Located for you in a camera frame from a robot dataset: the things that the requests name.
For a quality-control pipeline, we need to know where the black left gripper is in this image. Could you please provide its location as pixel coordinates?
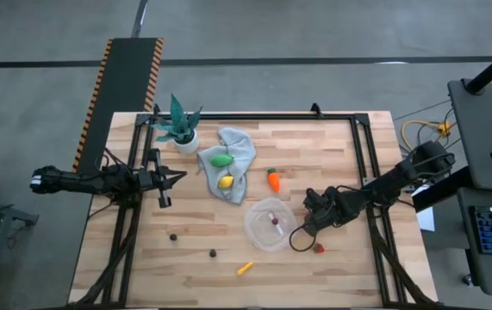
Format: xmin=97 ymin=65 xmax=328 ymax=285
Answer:
xmin=135 ymin=148 xmax=188 ymax=208

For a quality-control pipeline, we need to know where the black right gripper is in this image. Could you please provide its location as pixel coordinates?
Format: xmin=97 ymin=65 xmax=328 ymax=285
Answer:
xmin=303 ymin=187 xmax=351 ymax=237

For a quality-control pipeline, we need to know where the green toy pepper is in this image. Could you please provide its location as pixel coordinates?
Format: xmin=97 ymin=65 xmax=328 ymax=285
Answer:
xmin=209 ymin=153 xmax=235 ymax=168

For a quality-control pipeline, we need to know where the orange toy carrot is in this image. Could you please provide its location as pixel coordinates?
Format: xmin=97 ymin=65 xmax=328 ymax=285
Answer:
xmin=266 ymin=167 xmax=281 ymax=193

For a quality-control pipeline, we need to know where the clear plastic tupperware container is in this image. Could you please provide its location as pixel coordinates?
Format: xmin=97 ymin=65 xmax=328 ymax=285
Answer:
xmin=244 ymin=197 xmax=298 ymax=253

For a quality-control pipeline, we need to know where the snake plant in white pot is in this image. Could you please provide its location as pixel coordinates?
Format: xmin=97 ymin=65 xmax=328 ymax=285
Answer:
xmin=150 ymin=93 xmax=203 ymax=155

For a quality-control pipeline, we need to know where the white sticker strip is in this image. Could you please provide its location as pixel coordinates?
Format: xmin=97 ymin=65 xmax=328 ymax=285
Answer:
xmin=268 ymin=212 xmax=284 ymax=236

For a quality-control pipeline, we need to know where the grey waffle dish cloth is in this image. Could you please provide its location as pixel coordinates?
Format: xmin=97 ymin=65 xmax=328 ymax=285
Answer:
xmin=196 ymin=127 xmax=258 ymax=206

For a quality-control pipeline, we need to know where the white paper sheet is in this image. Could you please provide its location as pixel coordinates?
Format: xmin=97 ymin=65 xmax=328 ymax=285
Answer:
xmin=415 ymin=205 xmax=436 ymax=233

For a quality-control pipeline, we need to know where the black hazard-striped floor ramp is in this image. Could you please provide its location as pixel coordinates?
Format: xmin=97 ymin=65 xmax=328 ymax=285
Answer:
xmin=71 ymin=37 xmax=165 ymax=174

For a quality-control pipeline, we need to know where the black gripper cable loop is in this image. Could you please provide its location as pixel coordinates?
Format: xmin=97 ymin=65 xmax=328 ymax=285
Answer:
xmin=288 ymin=223 xmax=318 ymax=253

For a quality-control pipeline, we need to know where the black aluminium rig frame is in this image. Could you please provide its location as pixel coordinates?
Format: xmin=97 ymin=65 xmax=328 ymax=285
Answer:
xmin=67 ymin=102 xmax=439 ymax=309

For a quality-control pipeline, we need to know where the yellow floor cable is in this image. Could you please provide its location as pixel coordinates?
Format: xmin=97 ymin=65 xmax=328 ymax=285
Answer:
xmin=401 ymin=119 xmax=452 ymax=150

